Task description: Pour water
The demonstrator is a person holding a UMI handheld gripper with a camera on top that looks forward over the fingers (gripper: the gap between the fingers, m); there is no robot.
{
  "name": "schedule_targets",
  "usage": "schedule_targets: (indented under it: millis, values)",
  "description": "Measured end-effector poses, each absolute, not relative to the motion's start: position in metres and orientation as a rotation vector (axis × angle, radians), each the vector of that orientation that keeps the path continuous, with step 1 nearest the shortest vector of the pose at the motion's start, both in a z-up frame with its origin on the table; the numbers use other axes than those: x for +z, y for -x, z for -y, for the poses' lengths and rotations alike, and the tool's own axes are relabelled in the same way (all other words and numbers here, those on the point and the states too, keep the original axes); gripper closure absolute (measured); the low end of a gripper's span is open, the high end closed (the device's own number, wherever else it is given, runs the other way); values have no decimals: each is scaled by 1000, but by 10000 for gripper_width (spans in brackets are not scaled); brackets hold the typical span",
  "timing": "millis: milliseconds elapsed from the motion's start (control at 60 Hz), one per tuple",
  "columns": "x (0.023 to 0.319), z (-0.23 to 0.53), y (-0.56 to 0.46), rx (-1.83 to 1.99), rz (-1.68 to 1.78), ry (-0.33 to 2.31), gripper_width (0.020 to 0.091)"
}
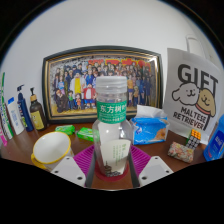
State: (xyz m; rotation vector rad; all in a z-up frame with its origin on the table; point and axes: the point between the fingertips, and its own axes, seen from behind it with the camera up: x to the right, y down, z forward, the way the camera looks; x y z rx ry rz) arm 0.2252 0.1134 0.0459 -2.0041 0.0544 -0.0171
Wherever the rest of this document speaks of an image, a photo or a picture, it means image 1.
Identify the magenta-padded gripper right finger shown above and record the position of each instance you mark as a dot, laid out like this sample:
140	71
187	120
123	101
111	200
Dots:
155	170

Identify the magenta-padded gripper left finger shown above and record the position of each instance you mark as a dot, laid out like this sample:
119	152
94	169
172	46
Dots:
68	170

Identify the clear green-labelled drink bottle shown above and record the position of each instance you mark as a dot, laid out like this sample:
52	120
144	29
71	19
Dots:
111	111

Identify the blue tissue pack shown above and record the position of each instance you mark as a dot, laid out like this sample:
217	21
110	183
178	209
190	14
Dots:
150	130

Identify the puzzle cube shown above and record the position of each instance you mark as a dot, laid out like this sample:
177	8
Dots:
193	138

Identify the amber pump bottle yellow label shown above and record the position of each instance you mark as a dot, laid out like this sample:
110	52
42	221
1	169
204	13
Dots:
37	116

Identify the blue detergent bottle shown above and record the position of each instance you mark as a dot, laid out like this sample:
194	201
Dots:
216	141

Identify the blue pump bottle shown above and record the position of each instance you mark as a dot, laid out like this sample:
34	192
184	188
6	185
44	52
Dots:
25	111

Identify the white bottle with blue cap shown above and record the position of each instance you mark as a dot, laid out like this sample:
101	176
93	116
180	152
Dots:
15	118

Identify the white printed gift bag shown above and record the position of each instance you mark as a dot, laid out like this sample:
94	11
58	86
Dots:
190	96

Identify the white and blue shuttlecock tube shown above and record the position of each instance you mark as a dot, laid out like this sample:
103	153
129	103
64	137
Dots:
5	116

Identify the framed group picture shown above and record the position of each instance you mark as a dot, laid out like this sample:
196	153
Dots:
66	83

